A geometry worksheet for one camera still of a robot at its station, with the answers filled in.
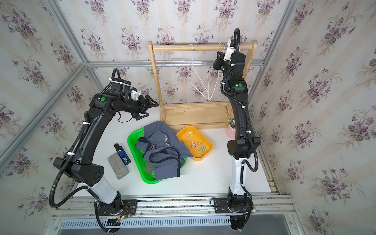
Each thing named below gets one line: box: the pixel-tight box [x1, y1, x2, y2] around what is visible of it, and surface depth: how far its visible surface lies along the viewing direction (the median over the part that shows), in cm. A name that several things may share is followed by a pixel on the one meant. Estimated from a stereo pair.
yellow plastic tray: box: [176, 125, 213, 162], surface depth 98 cm
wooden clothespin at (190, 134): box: [183, 131, 195, 140], surface depth 103 cm
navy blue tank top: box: [135, 120, 194, 182], surface depth 83 cm
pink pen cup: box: [226, 123, 236, 140], surface depth 95 cm
